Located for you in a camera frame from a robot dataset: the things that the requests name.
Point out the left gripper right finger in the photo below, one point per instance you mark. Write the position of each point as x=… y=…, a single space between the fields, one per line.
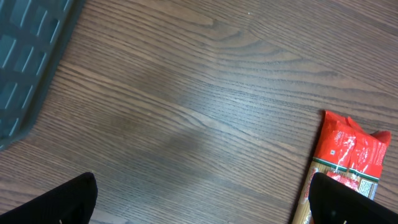
x=334 y=203

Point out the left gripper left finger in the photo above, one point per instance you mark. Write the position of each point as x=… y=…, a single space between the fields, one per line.
x=71 y=203

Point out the red spaghetti pasta package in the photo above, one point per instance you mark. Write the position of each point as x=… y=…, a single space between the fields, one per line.
x=347 y=154

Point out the grey plastic mesh basket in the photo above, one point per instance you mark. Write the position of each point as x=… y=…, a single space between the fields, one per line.
x=34 y=36

